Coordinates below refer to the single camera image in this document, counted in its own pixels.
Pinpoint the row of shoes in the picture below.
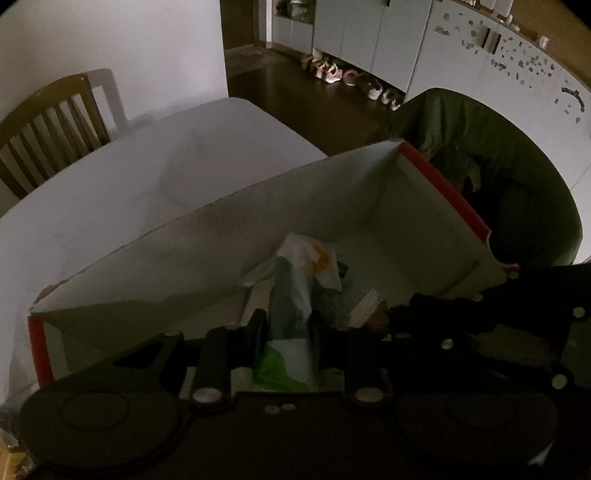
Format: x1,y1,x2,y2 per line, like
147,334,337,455
299,52,403,112

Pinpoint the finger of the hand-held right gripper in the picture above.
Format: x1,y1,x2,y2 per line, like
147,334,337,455
382,332,574,393
390,264,591,332

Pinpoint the red cardboard box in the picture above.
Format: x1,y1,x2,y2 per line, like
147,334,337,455
28,138,520,388

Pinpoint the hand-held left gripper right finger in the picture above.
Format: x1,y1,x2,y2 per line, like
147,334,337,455
308,311,394,412

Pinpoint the white lower cabinet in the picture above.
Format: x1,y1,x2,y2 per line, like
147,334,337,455
272,0,435,104

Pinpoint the wooden slatted chair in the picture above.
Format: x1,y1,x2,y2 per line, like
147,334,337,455
0,74,112,199

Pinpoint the pale flat packet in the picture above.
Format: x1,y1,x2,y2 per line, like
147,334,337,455
350,288,393,329

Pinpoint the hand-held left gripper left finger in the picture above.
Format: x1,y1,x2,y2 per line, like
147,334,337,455
99,309,271,410

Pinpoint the white printed plastic bag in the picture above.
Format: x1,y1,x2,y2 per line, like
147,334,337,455
252,233,345,393

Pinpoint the white cabinet with stickers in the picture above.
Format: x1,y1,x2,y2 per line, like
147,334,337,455
406,0,591,195

